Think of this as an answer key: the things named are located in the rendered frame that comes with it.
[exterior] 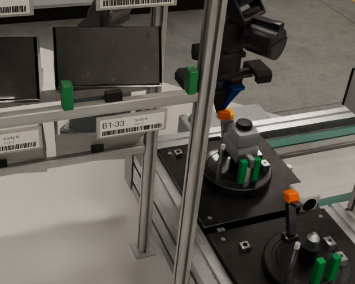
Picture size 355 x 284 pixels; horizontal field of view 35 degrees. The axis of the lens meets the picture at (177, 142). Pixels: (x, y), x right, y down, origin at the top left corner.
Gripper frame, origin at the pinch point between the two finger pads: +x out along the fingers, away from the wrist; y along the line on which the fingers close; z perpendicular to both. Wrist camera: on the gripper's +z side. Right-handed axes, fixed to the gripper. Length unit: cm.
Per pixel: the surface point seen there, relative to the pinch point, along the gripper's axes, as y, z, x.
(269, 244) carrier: 3.9, -30.4, 10.1
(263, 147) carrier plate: -10.3, -3.0, 11.8
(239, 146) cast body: 1.7, -12.5, 2.9
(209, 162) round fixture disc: 4.4, -7.0, 10.0
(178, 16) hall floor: -112, 282, 106
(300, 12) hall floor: -214, 273, 106
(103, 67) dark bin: 31.3, -26.3, -23.7
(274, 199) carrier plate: -4.0, -18.7, 12.0
